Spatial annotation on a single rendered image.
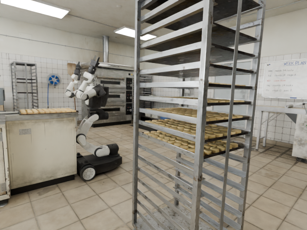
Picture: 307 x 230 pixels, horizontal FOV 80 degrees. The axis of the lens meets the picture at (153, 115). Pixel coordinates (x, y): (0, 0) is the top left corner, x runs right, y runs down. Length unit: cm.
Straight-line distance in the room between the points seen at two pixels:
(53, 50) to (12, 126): 457
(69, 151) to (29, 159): 42
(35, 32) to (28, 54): 68
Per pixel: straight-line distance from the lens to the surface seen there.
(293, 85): 514
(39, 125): 245
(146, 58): 129
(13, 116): 244
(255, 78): 124
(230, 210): 149
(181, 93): 160
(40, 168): 259
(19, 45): 661
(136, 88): 134
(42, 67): 661
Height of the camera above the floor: 119
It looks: 7 degrees down
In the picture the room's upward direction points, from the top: 2 degrees clockwise
